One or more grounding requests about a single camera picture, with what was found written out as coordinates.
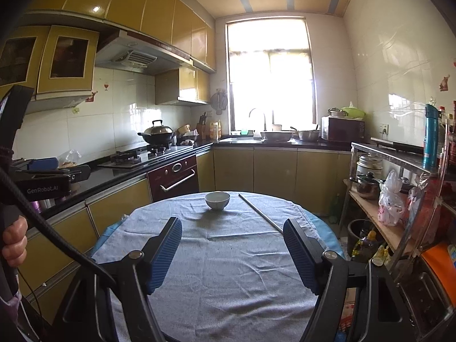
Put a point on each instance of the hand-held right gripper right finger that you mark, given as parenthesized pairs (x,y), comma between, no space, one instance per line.
(301,256)

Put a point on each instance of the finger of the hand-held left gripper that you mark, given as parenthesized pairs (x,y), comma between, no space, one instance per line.
(80,175)
(42,164)

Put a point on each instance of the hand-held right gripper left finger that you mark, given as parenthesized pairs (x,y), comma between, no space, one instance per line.
(165,253)

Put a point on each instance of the person's left hand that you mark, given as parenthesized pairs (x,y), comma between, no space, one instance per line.
(14,242)

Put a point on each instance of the clear plastic bag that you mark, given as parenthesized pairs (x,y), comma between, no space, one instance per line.
(71,157)

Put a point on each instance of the black countertop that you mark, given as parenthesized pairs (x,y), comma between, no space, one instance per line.
(103,178)

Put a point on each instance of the blue table cover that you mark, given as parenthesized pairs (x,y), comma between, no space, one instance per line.
(327,238)

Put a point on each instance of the gas stove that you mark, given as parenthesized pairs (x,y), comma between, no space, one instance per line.
(124,160)

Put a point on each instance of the chopsticks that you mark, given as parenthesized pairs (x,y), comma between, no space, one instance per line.
(260,213)

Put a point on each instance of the black bucket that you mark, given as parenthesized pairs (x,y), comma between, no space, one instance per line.
(356,231)

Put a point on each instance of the yellow oil bottle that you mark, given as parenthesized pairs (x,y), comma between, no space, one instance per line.
(365,245)

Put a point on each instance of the grey tablecloth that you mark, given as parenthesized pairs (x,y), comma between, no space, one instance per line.
(231,274)

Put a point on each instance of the white bowl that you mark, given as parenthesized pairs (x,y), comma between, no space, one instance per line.
(217,203)

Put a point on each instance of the dark red oven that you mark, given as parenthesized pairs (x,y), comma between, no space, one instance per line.
(171,178)

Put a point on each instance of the wok with lid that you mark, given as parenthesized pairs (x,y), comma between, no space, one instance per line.
(158,133)

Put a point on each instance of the metal pot with lid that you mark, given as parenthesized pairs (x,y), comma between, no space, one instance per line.
(367,187)

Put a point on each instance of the pink white plastic bag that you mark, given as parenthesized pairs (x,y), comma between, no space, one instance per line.
(390,203)

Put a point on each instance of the corner cabinet with glass doors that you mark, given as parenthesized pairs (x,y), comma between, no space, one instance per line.
(64,60)

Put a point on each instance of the white rice cooker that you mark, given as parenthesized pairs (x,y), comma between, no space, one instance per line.
(370,165)

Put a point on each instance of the wide metal basin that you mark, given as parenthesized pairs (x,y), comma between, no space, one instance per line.
(277,136)

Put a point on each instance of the yellow bottles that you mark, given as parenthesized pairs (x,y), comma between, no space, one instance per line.
(215,131)

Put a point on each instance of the knife block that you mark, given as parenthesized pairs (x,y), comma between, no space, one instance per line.
(202,126)

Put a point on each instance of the dark red microwave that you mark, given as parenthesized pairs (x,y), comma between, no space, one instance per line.
(342,130)

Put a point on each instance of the metal shelf rack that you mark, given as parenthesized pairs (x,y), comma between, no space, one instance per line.
(395,160)

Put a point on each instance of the orange board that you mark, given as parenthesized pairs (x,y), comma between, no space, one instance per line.
(436,267)

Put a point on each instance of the range hood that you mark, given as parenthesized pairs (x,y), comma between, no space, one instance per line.
(142,53)

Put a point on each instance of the induction cooker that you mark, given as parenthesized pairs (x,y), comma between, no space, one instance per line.
(399,146)

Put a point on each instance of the metal faucet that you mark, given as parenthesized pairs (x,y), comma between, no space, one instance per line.
(257,114)

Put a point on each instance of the blue printed box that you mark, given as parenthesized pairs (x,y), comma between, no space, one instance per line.
(452,254)

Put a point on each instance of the green bowl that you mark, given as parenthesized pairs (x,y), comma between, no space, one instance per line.
(353,113)

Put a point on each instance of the hanging kitchen utensil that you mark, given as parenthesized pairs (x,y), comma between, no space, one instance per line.
(219,99)

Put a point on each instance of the blue thermos bottle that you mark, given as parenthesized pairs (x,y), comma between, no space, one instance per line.
(430,139)

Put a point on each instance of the yellow upper cabinets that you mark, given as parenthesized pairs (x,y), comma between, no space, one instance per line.
(160,10)

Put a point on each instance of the window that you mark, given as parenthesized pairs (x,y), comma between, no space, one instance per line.
(270,74)

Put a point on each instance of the small yellow wall cabinet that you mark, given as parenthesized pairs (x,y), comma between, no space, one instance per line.
(185,85)

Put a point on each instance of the wall socket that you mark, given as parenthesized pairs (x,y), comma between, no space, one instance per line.
(384,129)

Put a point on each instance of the red wall sticker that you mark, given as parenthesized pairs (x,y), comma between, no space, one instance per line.
(444,83)

